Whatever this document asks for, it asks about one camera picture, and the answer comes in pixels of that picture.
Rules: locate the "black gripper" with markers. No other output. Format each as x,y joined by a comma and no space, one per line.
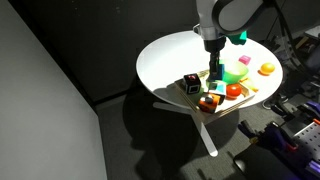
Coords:
214,47

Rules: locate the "magenta block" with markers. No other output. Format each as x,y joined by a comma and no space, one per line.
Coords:
244,59

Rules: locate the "wooden tray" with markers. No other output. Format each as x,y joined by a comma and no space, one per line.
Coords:
226,104

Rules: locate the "green translucent bowl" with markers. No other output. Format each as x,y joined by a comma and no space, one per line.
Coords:
233,71

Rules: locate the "white teal patterned cube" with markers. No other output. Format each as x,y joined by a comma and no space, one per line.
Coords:
218,88

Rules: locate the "red tomato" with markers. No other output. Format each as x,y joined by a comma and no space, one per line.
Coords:
233,90

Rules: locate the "black patterned cube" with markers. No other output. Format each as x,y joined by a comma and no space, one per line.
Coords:
191,83

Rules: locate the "yellow banana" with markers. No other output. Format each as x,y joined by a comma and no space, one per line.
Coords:
250,84

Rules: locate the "orange patterned cube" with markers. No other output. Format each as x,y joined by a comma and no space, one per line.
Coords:
209,102

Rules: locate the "orange fruit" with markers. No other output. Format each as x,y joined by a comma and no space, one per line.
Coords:
267,68

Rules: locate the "left blue orange clamp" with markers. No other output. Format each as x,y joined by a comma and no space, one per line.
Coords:
272,137

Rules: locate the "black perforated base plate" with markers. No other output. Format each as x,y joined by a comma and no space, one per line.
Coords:
257,163

